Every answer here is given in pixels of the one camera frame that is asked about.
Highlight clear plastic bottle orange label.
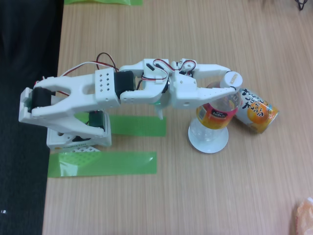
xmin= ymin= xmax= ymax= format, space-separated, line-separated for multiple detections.
xmin=188 ymin=70 xmax=243 ymax=149

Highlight green plastic bag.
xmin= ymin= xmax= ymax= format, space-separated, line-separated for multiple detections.
xmin=64 ymin=0 xmax=143 ymax=7

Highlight black cable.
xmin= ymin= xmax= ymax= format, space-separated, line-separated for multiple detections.
xmin=294 ymin=0 xmax=309 ymax=11

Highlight white round plate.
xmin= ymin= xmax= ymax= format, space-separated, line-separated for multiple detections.
xmin=187 ymin=124 xmax=229 ymax=154

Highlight orange juice bottle can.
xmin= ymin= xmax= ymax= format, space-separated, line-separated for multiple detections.
xmin=232 ymin=87 xmax=280 ymax=134

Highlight long green tape strip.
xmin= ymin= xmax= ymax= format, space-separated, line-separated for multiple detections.
xmin=47 ymin=151 xmax=157 ymax=178

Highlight orange plastic bag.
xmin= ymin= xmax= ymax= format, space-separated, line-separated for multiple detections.
xmin=292 ymin=197 xmax=313 ymax=235

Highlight short green tape strip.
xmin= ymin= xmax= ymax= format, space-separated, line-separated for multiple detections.
xmin=107 ymin=115 xmax=167 ymax=138

